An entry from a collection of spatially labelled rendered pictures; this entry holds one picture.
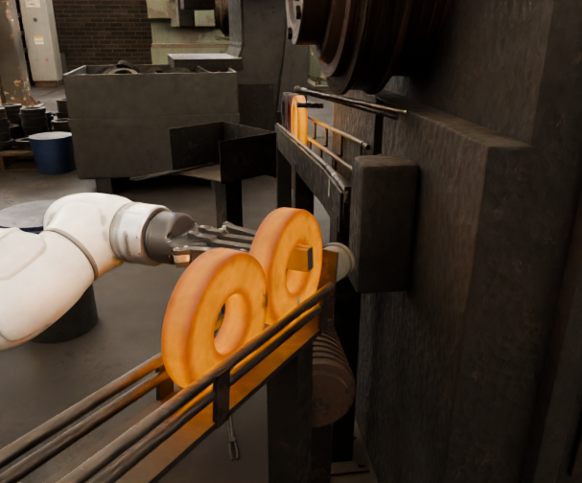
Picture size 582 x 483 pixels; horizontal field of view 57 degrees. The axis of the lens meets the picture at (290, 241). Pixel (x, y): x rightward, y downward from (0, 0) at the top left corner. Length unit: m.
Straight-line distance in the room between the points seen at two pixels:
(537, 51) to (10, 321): 0.72
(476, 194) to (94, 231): 0.53
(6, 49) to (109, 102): 4.62
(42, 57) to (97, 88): 7.22
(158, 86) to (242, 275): 2.97
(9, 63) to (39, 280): 7.35
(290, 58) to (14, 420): 3.03
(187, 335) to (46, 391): 1.32
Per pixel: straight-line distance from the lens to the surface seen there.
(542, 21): 0.76
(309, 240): 0.71
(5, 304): 0.75
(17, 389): 1.86
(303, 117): 1.80
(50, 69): 10.71
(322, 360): 0.86
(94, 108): 3.54
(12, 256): 0.78
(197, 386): 0.52
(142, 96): 3.50
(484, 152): 0.74
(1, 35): 8.06
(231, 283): 0.56
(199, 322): 0.52
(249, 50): 3.99
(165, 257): 0.77
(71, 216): 0.84
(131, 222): 0.79
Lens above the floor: 1.01
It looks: 22 degrees down
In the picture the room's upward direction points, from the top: straight up
